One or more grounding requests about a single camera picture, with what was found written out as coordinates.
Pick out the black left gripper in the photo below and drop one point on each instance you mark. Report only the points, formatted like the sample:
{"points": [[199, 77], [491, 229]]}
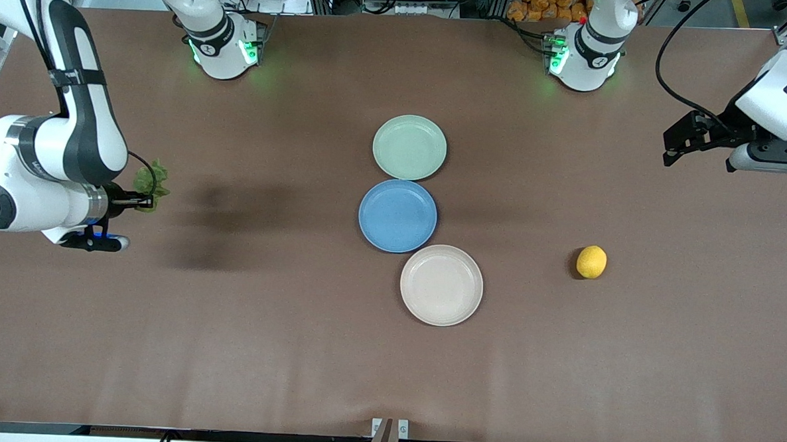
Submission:
{"points": [[720, 130]]}

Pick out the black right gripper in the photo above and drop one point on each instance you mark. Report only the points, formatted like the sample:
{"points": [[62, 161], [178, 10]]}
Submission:
{"points": [[115, 199]]}

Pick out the green lettuce leaf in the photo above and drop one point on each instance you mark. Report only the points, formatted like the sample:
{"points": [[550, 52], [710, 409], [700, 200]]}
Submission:
{"points": [[161, 177]]}

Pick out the yellow lemon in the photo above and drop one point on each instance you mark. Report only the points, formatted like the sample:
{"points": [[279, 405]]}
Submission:
{"points": [[591, 261]]}

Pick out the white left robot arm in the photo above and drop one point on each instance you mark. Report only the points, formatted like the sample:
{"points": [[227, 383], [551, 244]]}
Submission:
{"points": [[590, 57]]}

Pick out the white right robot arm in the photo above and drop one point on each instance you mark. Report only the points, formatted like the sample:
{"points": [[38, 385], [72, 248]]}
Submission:
{"points": [[37, 159]]}

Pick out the orange fruit pile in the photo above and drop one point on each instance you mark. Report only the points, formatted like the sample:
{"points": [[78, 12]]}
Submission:
{"points": [[536, 5]]}

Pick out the blue plate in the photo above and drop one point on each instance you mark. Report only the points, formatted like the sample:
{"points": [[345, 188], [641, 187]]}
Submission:
{"points": [[398, 215]]}

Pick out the light green plate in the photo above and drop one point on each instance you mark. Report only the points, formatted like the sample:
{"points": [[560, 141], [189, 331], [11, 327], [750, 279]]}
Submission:
{"points": [[409, 147]]}

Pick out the beige plate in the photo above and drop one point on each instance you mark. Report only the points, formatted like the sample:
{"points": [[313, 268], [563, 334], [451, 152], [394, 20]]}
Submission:
{"points": [[441, 285]]}

